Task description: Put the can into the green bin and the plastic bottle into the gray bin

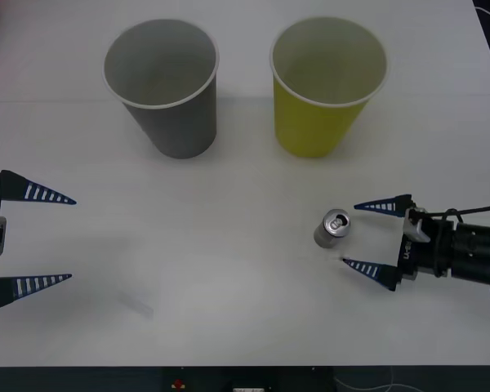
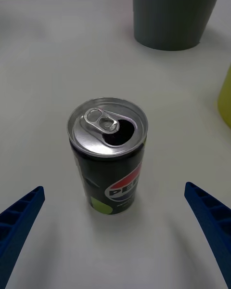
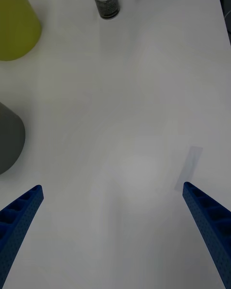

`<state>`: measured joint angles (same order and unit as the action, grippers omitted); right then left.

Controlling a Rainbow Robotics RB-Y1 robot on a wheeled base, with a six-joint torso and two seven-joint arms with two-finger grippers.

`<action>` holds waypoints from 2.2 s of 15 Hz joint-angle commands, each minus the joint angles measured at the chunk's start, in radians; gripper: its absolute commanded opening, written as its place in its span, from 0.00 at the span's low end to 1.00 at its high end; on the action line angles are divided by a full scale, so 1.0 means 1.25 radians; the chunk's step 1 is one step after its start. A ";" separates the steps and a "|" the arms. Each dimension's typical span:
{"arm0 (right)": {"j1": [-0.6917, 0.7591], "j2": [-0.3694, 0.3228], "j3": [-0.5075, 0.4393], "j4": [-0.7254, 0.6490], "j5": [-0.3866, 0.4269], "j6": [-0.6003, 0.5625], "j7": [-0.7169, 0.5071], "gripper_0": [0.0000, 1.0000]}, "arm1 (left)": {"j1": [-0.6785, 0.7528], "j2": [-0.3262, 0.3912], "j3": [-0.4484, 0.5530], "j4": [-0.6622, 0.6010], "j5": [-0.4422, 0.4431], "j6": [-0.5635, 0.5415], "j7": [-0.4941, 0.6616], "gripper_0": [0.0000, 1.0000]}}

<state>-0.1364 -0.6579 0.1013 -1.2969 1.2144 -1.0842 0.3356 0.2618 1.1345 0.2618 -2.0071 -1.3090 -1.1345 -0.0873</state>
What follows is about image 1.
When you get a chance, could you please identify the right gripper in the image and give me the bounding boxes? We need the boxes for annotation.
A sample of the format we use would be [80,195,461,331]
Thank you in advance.
[341,194,438,292]

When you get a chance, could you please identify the silver drink can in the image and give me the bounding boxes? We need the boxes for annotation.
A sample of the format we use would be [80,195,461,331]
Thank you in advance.
[313,208,351,249]

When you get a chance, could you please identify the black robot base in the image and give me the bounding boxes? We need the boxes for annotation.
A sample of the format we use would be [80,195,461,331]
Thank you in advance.
[0,365,490,392]

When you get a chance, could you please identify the yellow-green plastic waste bin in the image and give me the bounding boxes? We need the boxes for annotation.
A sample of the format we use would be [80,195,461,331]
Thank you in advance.
[269,15,389,159]

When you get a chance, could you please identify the grey plastic waste bin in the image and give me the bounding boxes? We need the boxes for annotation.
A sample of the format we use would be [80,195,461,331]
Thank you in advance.
[101,18,221,160]

